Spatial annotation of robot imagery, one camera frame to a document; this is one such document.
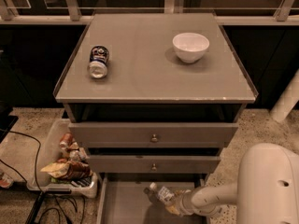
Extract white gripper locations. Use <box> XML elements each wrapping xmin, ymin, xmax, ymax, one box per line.
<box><xmin>166</xmin><ymin>189</ymin><xmax>193</xmax><ymax>216</ymax></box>

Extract clear blue-label plastic bottle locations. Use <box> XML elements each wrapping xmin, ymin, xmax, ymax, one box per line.
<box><xmin>143</xmin><ymin>182</ymin><xmax>175</xmax><ymax>205</ymax></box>

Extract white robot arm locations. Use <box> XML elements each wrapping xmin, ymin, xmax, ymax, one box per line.
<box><xmin>169</xmin><ymin>143</ymin><xmax>299</xmax><ymax>224</ymax></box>

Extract brass middle drawer knob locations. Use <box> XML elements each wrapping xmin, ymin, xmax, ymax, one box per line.
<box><xmin>150</xmin><ymin>163</ymin><xmax>157</xmax><ymax>172</ymax></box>

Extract brass drawer knob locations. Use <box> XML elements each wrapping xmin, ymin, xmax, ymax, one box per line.
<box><xmin>150</xmin><ymin>134</ymin><xmax>159</xmax><ymax>143</ymax></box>
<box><xmin>150</xmin><ymin>163</ymin><xmax>157</xmax><ymax>172</ymax></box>

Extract bottom grey open drawer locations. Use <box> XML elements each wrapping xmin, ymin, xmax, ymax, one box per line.
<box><xmin>97</xmin><ymin>174</ymin><xmax>210</xmax><ymax>224</ymax></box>

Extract brass top drawer knob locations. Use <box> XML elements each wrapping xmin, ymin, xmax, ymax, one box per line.
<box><xmin>150</xmin><ymin>134</ymin><xmax>159</xmax><ymax>143</ymax></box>

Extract middle grey drawer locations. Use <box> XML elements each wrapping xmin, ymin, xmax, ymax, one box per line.
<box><xmin>88</xmin><ymin>155</ymin><xmax>221</xmax><ymax>174</ymax></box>

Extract grey drawer cabinet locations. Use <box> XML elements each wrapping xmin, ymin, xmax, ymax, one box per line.
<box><xmin>52</xmin><ymin>12</ymin><xmax>259</xmax><ymax>224</ymax></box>

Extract top grey drawer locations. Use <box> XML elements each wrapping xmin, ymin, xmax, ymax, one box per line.
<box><xmin>69</xmin><ymin>122</ymin><xmax>238</xmax><ymax>148</ymax></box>

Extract crumpled white wrapper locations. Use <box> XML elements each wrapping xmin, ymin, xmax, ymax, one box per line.
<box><xmin>67</xmin><ymin>143</ymin><xmax>87</xmax><ymax>162</ymax></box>

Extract brown snack bag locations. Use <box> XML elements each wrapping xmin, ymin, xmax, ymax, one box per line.
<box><xmin>41</xmin><ymin>161</ymin><xmax>93</xmax><ymax>180</ymax></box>

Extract orange soda can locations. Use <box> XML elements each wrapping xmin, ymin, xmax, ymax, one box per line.
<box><xmin>59</xmin><ymin>133</ymin><xmax>73</xmax><ymax>150</ymax></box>

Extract clear plastic bin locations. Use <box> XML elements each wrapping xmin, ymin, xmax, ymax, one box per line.
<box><xmin>27</xmin><ymin>119</ymin><xmax>98</xmax><ymax>198</ymax></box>

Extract blue soda can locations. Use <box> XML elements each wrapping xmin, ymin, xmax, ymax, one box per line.
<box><xmin>88</xmin><ymin>45</ymin><xmax>109</xmax><ymax>78</ymax></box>

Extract white ceramic bowl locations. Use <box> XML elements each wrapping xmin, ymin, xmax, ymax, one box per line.
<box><xmin>172</xmin><ymin>33</ymin><xmax>210</xmax><ymax>63</ymax></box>

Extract metal window railing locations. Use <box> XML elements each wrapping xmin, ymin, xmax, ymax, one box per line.
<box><xmin>0</xmin><ymin>0</ymin><xmax>299</xmax><ymax>26</ymax></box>

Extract black cable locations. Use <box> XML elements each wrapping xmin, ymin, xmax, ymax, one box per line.
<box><xmin>0</xmin><ymin>129</ymin><xmax>87</xmax><ymax>224</ymax></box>

